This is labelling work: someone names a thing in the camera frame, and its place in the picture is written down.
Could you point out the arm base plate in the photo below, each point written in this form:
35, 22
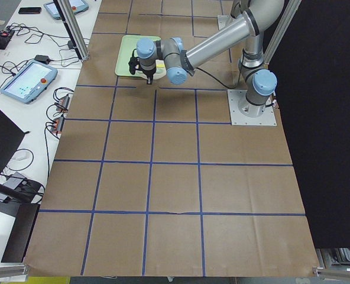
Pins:
224, 21
245, 114

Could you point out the light green tray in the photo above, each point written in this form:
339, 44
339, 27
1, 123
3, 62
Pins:
128, 44

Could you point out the black smartphone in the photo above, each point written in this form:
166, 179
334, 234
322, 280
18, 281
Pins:
29, 10

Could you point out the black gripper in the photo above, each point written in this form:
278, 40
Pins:
148, 72

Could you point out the aluminium frame post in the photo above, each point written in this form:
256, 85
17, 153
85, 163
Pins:
70, 23

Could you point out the near teach pendant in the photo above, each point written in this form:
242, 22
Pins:
30, 82

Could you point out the black power adapter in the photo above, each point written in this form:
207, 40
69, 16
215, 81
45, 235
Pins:
42, 59

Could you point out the white round plate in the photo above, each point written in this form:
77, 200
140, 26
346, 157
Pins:
160, 72

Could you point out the black usb hub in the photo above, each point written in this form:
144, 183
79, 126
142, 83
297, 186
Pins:
17, 182

